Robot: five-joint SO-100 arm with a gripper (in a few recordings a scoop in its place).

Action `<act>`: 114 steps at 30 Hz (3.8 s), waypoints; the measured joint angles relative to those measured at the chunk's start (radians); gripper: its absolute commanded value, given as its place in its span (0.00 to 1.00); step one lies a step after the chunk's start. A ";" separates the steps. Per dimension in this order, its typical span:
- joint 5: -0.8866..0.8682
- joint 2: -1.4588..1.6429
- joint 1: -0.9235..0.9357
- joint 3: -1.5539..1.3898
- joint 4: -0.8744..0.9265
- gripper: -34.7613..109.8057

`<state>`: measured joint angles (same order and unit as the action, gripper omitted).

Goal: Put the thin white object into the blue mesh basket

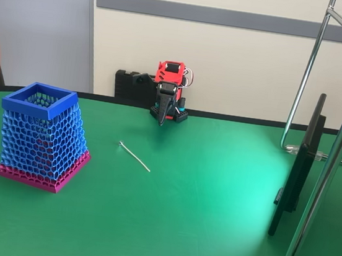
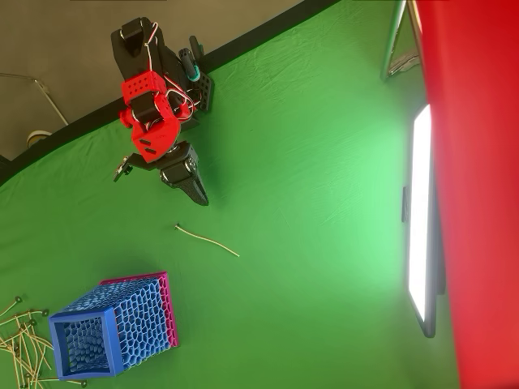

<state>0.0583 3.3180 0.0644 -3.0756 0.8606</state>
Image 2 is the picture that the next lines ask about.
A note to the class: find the bright white light panel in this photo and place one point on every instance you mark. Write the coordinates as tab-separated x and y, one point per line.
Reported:
419	223

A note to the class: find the white round socket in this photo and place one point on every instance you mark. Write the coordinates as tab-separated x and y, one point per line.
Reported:
38	137

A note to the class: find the small wrist camera board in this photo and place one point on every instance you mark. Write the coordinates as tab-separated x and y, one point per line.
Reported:
121	169

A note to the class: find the green cloth with black border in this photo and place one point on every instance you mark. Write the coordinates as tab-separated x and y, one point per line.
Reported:
284	202

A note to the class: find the blue and pink lattice basket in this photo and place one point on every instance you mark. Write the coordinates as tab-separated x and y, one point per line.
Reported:
138	316

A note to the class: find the silver metal stand frame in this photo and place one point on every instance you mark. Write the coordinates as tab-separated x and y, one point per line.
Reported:
391	44

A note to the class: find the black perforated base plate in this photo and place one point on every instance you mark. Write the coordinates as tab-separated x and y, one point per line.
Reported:
204	93

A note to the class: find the blurry red pole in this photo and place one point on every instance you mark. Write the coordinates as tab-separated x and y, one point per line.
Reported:
478	182

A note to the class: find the black and teal clamp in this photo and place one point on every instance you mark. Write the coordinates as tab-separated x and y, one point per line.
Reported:
190	65

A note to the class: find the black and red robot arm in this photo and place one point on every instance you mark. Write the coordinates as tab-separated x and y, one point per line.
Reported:
138	44

